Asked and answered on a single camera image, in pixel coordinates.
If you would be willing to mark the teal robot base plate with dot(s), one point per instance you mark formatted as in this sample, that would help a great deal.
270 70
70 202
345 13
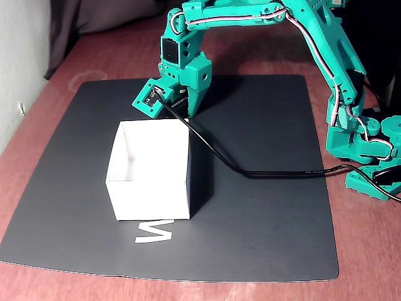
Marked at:
360 183

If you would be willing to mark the dark hanging cloth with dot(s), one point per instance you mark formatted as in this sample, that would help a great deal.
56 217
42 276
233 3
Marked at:
62 37

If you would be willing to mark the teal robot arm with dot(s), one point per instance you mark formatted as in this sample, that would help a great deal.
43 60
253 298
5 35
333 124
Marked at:
332 40

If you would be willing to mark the teal gripper with servo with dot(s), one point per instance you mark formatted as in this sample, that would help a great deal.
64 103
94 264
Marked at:
198 76

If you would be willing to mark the black desk mat with logo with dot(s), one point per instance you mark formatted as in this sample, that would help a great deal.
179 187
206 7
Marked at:
266 219

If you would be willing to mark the teal wrist camera module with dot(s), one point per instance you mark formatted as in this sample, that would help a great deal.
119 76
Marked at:
147 100

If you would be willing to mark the white open cardboard box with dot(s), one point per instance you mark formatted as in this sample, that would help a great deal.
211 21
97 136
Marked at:
147 197

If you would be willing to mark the dark grey fabric cushion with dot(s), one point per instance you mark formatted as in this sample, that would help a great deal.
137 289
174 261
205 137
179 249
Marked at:
119 15

